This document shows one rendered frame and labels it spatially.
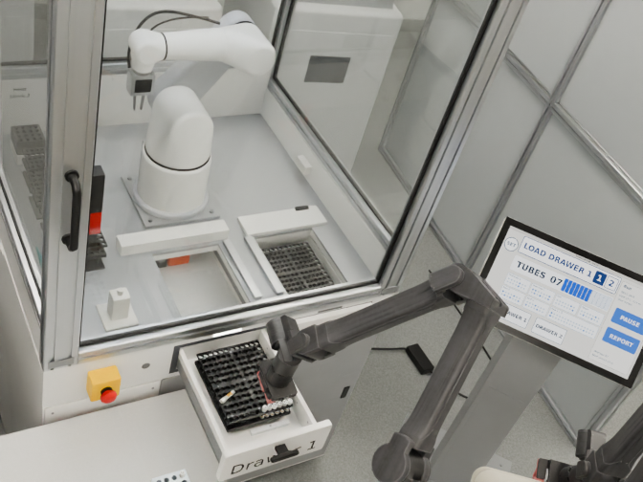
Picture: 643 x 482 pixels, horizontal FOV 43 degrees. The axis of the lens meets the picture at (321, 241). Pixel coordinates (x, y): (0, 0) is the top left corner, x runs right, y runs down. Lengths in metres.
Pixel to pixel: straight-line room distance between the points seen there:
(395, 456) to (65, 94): 0.89
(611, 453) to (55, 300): 1.21
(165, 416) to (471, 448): 1.22
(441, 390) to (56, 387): 0.95
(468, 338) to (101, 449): 0.98
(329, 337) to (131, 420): 0.64
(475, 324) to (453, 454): 1.47
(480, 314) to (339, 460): 1.64
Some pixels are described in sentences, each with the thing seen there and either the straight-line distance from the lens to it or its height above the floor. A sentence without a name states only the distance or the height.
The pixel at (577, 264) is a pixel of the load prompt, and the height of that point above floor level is 1.16.
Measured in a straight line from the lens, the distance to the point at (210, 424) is 2.03.
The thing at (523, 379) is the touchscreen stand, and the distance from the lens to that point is 2.68.
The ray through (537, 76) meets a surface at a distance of 3.59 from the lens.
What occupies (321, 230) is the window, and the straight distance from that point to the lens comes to 2.03.
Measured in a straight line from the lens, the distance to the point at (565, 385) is 3.61.
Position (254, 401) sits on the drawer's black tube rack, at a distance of 2.07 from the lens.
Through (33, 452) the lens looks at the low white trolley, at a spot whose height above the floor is 0.76.
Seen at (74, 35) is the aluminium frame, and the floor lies 1.83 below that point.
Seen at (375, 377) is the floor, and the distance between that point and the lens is 3.42.
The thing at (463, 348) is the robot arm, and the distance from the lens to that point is 1.59.
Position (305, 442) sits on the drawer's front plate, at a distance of 2.05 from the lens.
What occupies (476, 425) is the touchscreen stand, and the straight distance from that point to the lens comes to 2.88.
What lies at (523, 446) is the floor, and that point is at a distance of 3.50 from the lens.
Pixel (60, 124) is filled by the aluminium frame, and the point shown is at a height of 1.65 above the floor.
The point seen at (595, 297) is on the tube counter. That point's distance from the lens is 2.45.
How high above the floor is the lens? 2.54
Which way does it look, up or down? 40 degrees down
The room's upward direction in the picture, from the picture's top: 19 degrees clockwise
